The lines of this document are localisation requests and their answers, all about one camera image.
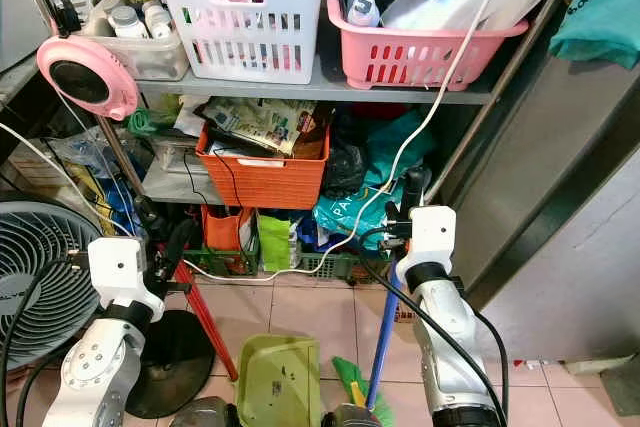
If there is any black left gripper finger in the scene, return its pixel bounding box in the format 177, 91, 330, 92
165, 218, 198, 270
134, 197, 162, 244

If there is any blue-handled green broom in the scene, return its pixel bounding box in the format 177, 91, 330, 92
331, 249, 401, 425

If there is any green dustpan with red handle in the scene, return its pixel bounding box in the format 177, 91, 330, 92
172, 261, 324, 427

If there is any grey floor fan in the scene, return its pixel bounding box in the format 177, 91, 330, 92
0, 199, 103, 372

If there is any small orange container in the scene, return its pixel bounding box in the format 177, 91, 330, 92
201, 204, 245, 252

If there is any teal plastic bag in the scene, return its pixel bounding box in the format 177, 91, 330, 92
312, 110, 436, 252

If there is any black plastic bag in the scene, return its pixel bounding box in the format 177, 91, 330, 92
325, 139, 369, 198

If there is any green plastic crate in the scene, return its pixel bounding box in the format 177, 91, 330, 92
198, 249, 391, 284

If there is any black round stand base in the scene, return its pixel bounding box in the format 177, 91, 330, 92
124, 308, 217, 421

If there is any green plastic bag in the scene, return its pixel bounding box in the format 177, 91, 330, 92
256, 210, 295, 273

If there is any orange plastic basket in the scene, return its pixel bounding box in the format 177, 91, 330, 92
195, 125, 331, 211

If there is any pink plastic basket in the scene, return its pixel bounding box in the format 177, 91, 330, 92
324, 0, 531, 91

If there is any grey metal shelf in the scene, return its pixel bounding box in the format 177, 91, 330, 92
15, 0, 591, 248

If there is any printed paper package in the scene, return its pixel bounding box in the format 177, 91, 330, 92
202, 97, 319, 157

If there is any grey robot left leg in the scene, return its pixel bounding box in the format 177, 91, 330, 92
180, 396, 243, 427

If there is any grey robot leg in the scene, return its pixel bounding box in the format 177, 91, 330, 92
320, 403, 383, 427
180, 396, 243, 427

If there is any grey metal cabinet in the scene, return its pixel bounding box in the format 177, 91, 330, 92
428, 0, 640, 364

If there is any pink round clip fan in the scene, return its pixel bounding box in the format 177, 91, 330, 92
36, 34, 141, 123

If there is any clear plastic container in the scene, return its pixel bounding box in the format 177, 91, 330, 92
82, 0, 190, 83

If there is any grey robot right leg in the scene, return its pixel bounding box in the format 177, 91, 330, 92
320, 403, 383, 427

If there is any white bottle with pink label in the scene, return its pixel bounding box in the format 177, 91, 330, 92
347, 0, 382, 29

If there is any white-capped pill bottle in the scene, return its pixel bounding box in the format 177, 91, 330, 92
108, 5, 144, 40
141, 0, 175, 40

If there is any white plastic basket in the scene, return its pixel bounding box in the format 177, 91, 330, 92
150, 0, 329, 86

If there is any teal cloth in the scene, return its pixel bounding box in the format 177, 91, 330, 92
548, 0, 640, 71

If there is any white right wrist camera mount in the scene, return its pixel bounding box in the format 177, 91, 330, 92
395, 205, 459, 284

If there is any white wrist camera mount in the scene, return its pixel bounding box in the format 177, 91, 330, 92
395, 205, 459, 284
87, 236, 167, 324

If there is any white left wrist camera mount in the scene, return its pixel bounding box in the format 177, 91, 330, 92
87, 236, 167, 324

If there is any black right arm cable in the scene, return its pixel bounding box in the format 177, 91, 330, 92
356, 227, 509, 427

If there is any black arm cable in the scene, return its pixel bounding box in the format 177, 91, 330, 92
0, 252, 91, 427
356, 227, 509, 427

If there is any white power cable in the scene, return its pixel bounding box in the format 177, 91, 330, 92
182, 0, 526, 284

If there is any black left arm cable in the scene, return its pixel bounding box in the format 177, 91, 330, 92
0, 252, 91, 427

